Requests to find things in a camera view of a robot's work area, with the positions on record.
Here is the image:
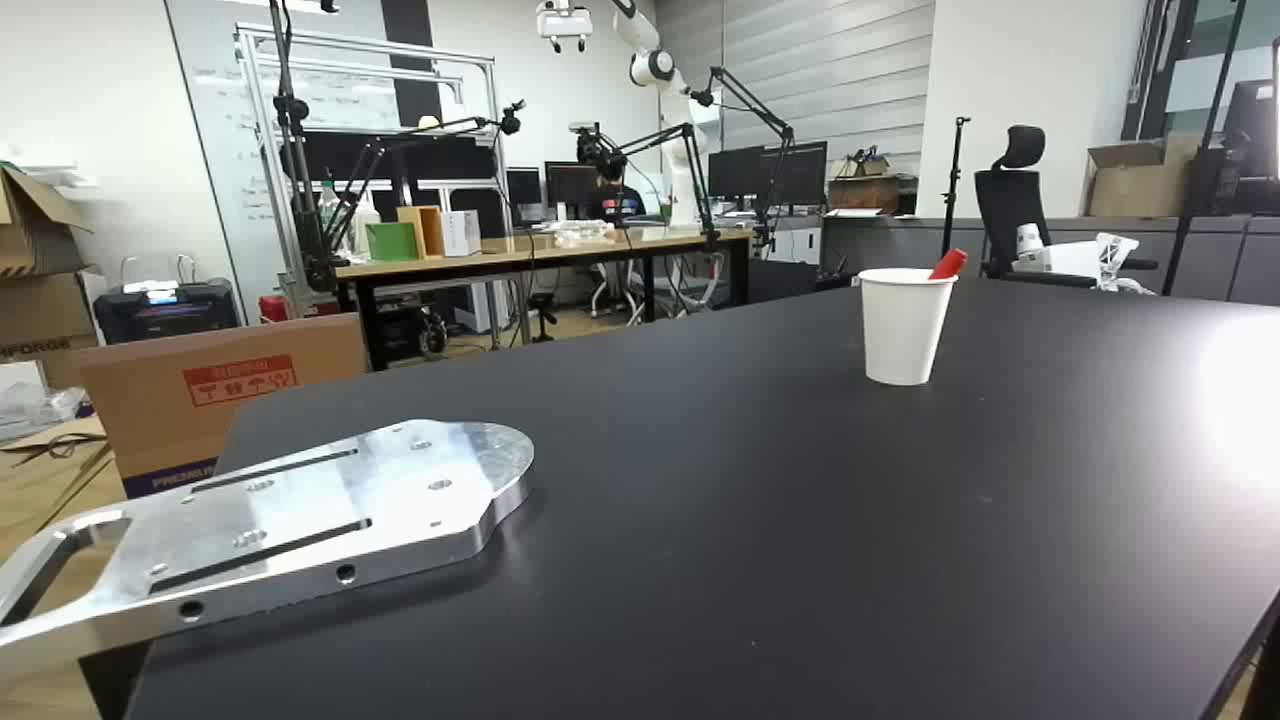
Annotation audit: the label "black tripod stand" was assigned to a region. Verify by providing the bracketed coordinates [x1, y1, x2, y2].
[262, 0, 392, 301]

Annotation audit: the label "thin black pole stand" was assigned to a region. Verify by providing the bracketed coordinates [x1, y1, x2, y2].
[937, 112, 977, 259]

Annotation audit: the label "closed brown cardboard box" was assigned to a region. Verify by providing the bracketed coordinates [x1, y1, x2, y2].
[0, 268, 99, 355]

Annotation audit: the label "orange box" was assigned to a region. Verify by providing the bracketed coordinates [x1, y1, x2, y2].
[395, 198, 450, 262]

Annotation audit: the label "grey low cabinet row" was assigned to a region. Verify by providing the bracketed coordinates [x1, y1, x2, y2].
[818, 208, 1280, 307]

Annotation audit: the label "black printer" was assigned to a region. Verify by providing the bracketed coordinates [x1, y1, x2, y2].
[94, 277, 246, 346]

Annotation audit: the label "long wooden desk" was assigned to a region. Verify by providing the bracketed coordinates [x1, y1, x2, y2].
[331, 223, 759, 371]

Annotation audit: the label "small white box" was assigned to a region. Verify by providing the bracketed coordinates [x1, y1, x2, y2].
[436, 204, 484, 259]

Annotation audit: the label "open brown cardboard box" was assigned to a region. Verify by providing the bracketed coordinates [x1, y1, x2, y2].
[0, 157, 94, 285]

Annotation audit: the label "black computer monitor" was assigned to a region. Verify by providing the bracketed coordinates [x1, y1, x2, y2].
[759, 135, 833, 216]
[706, 142, 773, 216]

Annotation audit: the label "black office chair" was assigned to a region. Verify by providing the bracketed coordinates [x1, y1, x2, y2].
[971, 125, 1059, 280]

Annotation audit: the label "green box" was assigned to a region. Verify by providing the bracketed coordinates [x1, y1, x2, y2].
[366, 216, 425, 262]

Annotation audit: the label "cardboard box with red label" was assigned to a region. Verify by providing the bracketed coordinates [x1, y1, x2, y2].
[73, 307, 374, 498]

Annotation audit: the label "aluminium mounting plate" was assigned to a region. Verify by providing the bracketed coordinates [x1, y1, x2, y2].
[0, 415, 539, 663]

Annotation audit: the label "wide dark monitor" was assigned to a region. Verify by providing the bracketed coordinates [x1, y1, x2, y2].
[297, 129, 505, 188]

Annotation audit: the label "white paper cup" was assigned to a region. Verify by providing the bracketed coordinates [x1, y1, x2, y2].
[851, 262, 959, 390]

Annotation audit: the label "cardboard box on cabinet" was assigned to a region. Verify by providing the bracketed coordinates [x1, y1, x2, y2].
[1080, 135, 1199, 223]

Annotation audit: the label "tall black slanted pole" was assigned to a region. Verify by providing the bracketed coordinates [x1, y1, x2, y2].
[1155, 0, 1253, 301]

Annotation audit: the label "flat cardboard sheets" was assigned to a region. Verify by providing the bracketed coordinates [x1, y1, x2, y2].
[0, 411, 128, 540]

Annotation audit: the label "whiteboard on frame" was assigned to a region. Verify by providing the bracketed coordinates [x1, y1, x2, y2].
[166, 0, 505, 319]

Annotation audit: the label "crumpled clear plastic bag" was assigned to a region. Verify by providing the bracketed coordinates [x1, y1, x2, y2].
[1013, 218, 1150, 293]

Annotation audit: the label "ceiling projector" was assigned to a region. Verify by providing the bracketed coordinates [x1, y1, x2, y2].
[531, 0, 599, 61]

